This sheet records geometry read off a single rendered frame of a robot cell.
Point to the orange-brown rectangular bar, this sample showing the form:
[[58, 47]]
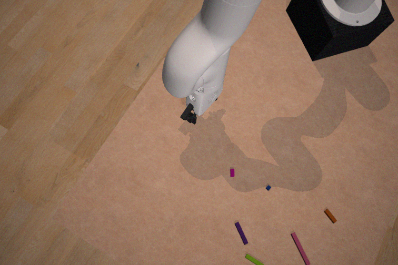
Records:
[[330, 216]]

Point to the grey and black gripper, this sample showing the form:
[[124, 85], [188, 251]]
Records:
[[199, 102]]

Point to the lime green rod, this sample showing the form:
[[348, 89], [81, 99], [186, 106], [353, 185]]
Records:
[[253, 260]]

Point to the purple rod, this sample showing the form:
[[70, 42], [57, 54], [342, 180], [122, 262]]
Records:
[[241, 233]]

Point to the pink rod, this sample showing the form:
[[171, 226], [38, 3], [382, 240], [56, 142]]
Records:
[[305, 259]]

